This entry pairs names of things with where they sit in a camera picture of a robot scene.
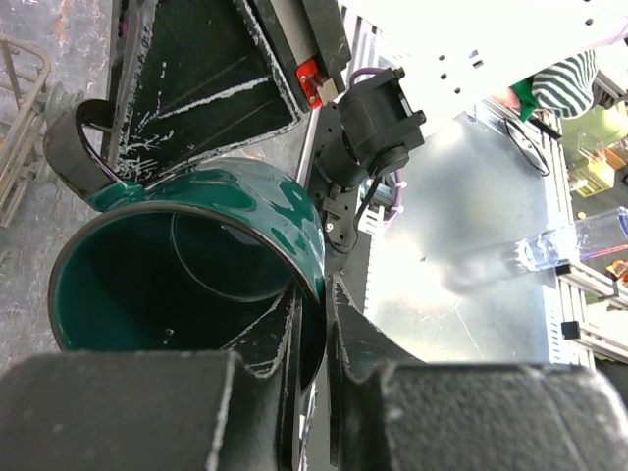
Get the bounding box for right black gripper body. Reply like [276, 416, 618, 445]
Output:
[249, 1, 351, 111]

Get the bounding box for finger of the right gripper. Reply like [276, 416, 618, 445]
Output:
[108, 1, 304, 177]

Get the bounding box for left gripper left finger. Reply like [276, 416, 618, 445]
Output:
[1, 288, 302, 470]

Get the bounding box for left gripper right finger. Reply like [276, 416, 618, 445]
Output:
[326, 275, 627, 470]

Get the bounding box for dark green mug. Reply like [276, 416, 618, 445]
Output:
[43, 99, 325, 387]

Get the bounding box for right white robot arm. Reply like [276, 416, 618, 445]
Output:
[81, 1, 627, 253]

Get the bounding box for clear plastic water bottle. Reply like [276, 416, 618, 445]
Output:
[515, 207, 627, 271]

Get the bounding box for person in striped shirt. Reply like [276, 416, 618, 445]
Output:
[501, 49, 599, 122]

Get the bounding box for grey wire dish rack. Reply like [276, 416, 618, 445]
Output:
[0, 33, 84, 230]

